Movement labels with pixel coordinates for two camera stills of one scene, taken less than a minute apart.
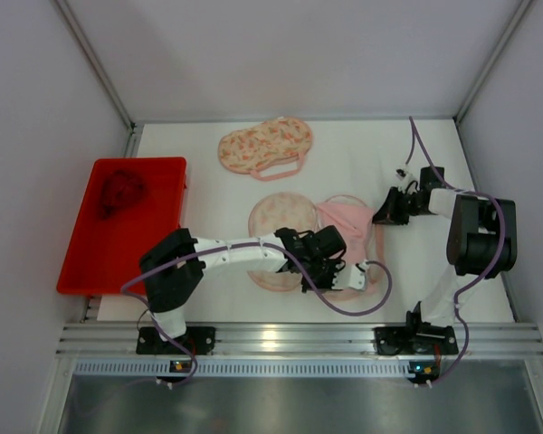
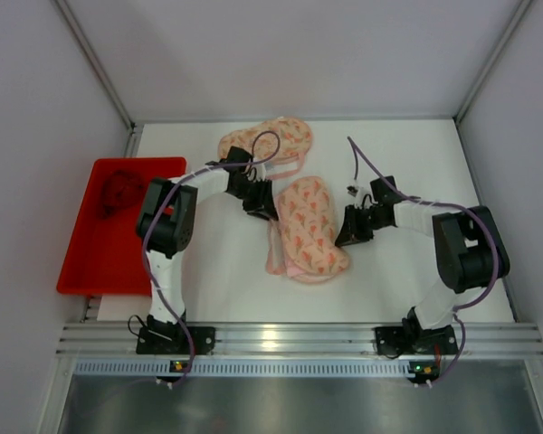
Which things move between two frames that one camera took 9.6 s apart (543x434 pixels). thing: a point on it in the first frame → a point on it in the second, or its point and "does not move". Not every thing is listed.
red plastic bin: x=133 y=204 does not move
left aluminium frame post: x=92 y=59 does not move
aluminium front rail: x=298 y=341 does not move
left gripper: x=322 y=269 → x=259 y=199
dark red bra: x=119 y=190 does not move
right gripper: x=398 y=204 → x=357 y=221
